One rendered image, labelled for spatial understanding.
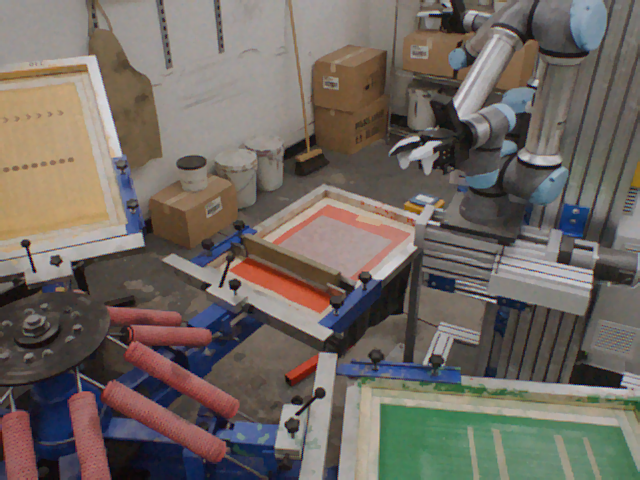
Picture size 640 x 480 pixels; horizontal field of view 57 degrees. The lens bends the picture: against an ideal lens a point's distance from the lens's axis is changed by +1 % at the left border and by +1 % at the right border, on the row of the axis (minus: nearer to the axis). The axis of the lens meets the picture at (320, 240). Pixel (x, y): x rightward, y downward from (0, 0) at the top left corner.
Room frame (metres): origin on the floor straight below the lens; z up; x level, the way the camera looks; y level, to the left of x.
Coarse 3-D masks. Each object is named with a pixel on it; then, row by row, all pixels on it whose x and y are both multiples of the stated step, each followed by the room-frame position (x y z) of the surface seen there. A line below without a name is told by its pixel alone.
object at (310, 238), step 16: (336, 208) 2.13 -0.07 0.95; (304, 224) 2.00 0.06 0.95; (320, 224) 2.00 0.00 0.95; (336, 224) 2.00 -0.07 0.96; (352, 224) 2.00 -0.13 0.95; (288, 240) 1.88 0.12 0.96; (304, 240) 1.88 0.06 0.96; (320, 240) 1.88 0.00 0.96; (336, 240) 1.88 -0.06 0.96; (240, 272) 1.67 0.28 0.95; (256, 272) 1.67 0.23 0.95; (272, 272) 1.67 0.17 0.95; (272, 288) 1.58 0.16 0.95
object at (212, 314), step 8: (216, 304) 1.39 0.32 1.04; (200, 312) 1.35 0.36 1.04; (208, 312) 1.35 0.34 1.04; (216, 312) 1.35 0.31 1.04; (224, 312) 1.35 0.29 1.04; (232, 312) 1.37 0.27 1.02; (240, 312) 1.40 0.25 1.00; (192, 320) 1.31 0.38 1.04; (200, 320) 1.31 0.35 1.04; (208, 320) 1.31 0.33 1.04; (216, 320) 1.32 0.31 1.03; (208, 328) 1.29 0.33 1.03; (216, 328) 1.32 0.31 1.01
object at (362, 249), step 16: (368, 224) 2.00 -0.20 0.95; (384, 224) 2.00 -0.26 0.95; (352, 240) 1.88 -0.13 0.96; (368, 240) 1.88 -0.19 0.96; (384, 240) 1.88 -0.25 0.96; (400, 240) 1.88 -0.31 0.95; (320, 256) 1.77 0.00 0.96; (336, 256) 1.77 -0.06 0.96; (352, 256) 1.77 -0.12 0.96; (368, 256) 1.77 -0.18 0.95; (384, 256) 1.77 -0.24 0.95; (352, 272) 1.67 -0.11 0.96; (288, 288) 1.58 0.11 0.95; (304, 288) 1.58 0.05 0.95; (304, 304) 1.49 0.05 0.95; (320, 304) 1.49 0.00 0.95
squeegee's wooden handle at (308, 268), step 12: (252, 240) 1.73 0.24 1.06; (264, 240) 1.72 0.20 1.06; (252, 252) 1.73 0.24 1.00; (264, 252) 1.69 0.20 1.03; (276, 252) 1.66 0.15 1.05; (288, 252) 1.64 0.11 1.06; (288, 264) 1.63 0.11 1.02; (300, 264) 1.60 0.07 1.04; (312, 264) 1.57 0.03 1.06; (324, 264) 1.57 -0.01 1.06; (312, 276) 1.57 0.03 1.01; (324, 276) 1.54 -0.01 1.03; (336, 276) 1.51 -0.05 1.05
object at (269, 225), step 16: (320, 192) 2.22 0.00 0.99; (336, 192) 2.21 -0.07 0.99; (288, 208) 2.07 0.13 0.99; (304, 208) 2.12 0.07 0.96; (368, 208) 2.11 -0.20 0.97; (384, 208) 2.07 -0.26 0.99; (272, 224) 1.96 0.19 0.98; (224, 256) 1.74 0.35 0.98; (400, 256) 1.72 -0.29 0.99; (384, 272) 1.62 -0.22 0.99; (288, 304) 1.45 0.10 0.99
